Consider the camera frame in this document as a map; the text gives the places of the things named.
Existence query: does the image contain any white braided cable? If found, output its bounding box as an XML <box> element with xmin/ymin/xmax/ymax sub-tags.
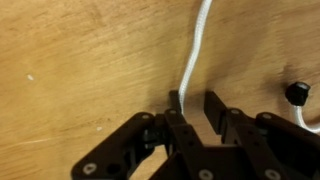
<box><xmin>178</xmin><ymin>0</ymin><xmax>320</xmax><ymax>135</ymax></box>

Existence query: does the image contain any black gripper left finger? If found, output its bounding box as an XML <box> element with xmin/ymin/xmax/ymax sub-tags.
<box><xmin>71</xmin><ymin>91</ymin><xmax>210</xmax><ymax>180</ymax></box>

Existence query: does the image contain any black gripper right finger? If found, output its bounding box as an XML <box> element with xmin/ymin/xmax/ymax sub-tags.
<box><xmin>204</xmin><ymin>91</ymin><xmax>320</xmax><ymax>180</ymax></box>

